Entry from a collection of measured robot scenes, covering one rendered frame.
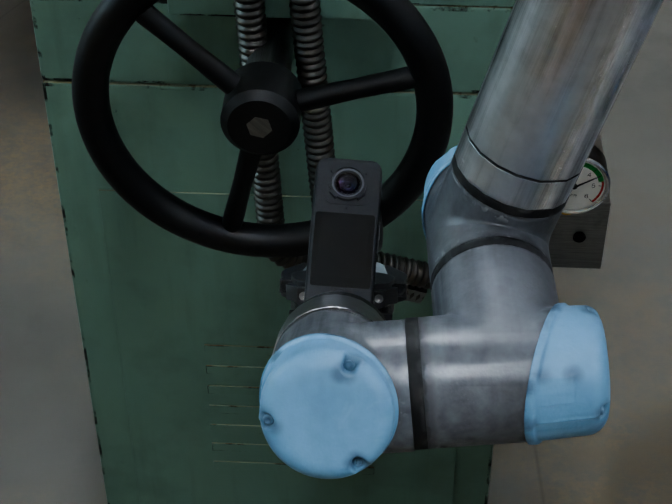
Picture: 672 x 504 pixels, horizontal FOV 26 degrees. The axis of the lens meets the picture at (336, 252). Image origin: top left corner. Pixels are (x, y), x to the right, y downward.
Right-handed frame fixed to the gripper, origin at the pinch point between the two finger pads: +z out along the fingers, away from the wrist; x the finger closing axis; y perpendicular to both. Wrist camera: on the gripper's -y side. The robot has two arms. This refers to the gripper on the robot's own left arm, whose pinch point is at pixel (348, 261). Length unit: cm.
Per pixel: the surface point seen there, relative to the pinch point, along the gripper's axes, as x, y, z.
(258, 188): -8.0, -4.0, 10.8
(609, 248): 37, 17, 112
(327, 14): -2.3, -18.6, 5.7
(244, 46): -8.7, -16.0, 4.7
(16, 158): -59, 8, 128
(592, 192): 20.8, -3.6, 18.2
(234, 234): -9.4, -0.8, 5.7
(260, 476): -11, 34, 47
